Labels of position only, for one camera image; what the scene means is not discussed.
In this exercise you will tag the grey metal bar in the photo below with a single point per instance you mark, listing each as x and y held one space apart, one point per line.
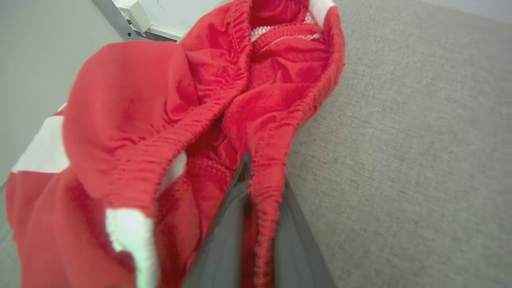
112 20

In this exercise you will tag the white plastic box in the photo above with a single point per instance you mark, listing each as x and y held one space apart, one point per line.
134 16

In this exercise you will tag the grey fabric sofa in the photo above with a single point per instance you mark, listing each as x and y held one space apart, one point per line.
420 160

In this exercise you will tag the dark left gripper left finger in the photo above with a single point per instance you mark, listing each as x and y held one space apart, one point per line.
224 248

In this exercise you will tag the white and dark baseboard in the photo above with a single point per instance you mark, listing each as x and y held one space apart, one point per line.
164 32

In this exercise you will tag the red shorts with white stripes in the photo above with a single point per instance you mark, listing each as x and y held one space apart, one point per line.
132 112

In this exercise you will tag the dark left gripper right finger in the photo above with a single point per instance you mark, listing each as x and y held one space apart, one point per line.
298 256

